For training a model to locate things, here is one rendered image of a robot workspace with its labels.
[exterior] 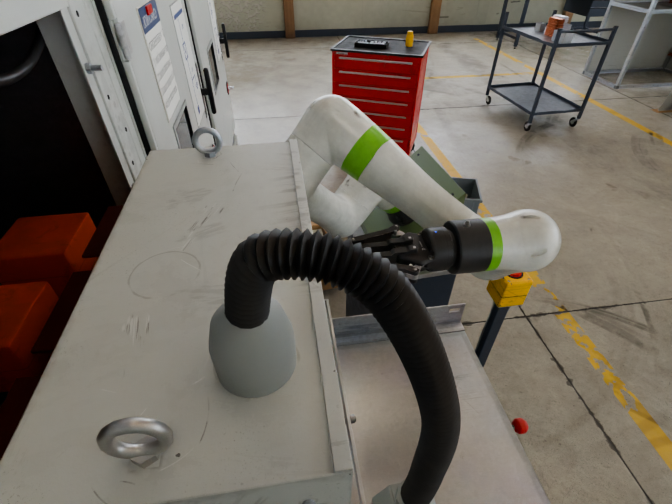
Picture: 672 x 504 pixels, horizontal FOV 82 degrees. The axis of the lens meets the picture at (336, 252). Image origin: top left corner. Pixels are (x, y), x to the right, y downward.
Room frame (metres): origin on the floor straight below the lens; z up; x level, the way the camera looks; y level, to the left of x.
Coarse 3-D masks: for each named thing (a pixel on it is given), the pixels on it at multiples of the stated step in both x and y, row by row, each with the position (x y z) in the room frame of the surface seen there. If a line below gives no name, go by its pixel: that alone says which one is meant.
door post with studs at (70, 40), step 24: (72, 0) 0.61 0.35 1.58; (48, 24) 0.59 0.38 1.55; (72, 24) 0.59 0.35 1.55; (48, 48) 0.59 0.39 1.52; (72, 48) 0.59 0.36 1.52; (96, 48) 0.63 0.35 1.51; (72, 72) 0.59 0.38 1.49; (96, 72) 0.60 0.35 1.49; (72, 96) 0.59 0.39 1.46; (96, 96) 0.58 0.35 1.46; (96, 120) 0.59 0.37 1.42; (120, 120) 0.62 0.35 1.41; (96, 144) 0.59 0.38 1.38; (120, 144) 0.59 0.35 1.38; (120, 168) 0.59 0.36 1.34; (120, 192) 0.59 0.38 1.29
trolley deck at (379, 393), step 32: (352, 352) 0.57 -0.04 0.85; (384, 352) 0.57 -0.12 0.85; (448, 352) 0.57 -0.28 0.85; (352, 384) 0.48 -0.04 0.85; (384, 384) 0.48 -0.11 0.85; (480, 384) 0.48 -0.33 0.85; (384, 416) 0.41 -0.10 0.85; (416, 416) 0.41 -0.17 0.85; (480, 416) 0.41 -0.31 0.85; (384, 448) 0.34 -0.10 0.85; (480, 448) 0.34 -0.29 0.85; (512, 448) 0.34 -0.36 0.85; (352, 480) 0.28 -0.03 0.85; (384, 480) 0.28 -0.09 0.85; (448, 480) 0.28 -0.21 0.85; (480, 480) 0.28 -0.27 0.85; (512, 480) 0.28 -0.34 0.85
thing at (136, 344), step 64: (192, 192) 0.43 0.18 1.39; (256, 192) 0.43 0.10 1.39; (128, 256) 0.30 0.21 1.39; (192, 256) 0.30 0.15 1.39; (128, 320) 0.22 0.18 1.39; (192, 320) 0.22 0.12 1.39; (320, 320) 0.21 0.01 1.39; (64, 384) 0.16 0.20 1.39; (128, 384) 0.16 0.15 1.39; (192, 384) 0.16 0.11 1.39; (320, 384) 0.16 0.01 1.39; (64, 448) 0.11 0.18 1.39; (192, 448) 0.11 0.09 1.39; (256, 448) 0.11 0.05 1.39; (320, 448) 0.11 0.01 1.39
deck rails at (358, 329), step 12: (432, 312) 0.65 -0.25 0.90; (444, 312) 0.66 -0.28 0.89; (456, 312) 0.66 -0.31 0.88; (336, 324) 0.62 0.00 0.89; (348, 324) 0.62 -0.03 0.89; (360, 324) 0.63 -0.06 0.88; (372, 324) 0.63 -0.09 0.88; (444, 324) 0.65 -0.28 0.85; (456, 324) 0.65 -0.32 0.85; (336, 336) 0.61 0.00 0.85; (348, 336) 0.61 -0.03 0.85; (360, 336) 0.61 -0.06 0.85; (372, 336) 0.61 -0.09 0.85; (384, 336) 0.61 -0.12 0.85
